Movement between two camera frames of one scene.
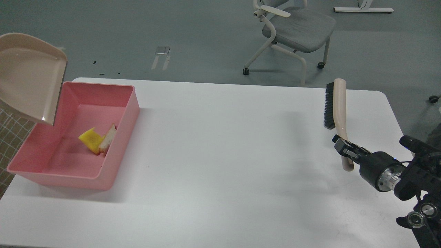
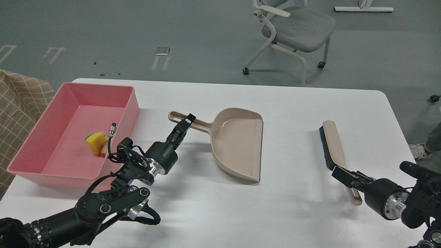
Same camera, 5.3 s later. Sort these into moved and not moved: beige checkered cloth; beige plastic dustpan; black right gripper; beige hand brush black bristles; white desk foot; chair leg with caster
Moved: beige hand brush black bristles; beige plastic dustpan; black right gripper
Not moved: chair leg with caster; white desk foot; beige checkered cloth
